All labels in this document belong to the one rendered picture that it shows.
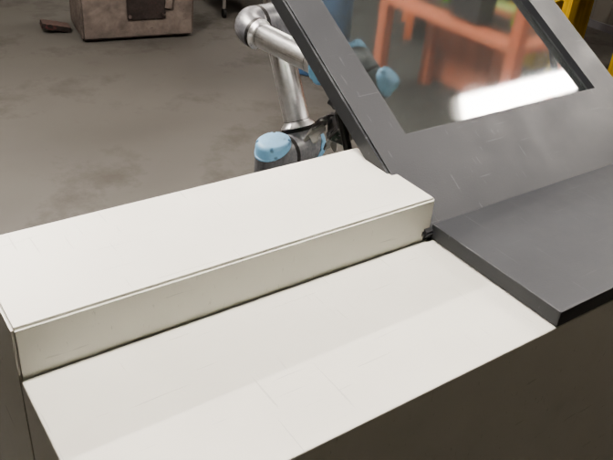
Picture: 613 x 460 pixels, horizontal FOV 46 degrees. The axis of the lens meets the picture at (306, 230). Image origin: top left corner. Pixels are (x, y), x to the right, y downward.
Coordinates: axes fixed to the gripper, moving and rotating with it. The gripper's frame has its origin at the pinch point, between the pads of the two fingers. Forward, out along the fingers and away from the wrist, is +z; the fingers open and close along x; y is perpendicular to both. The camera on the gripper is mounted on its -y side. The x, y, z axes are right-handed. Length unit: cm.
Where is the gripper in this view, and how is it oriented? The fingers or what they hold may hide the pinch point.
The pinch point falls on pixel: (316, 141)
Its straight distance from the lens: 234.9
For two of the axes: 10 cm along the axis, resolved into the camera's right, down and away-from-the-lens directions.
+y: 1.0, 8.2, -5.7
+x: 7.9, 2.8, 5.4
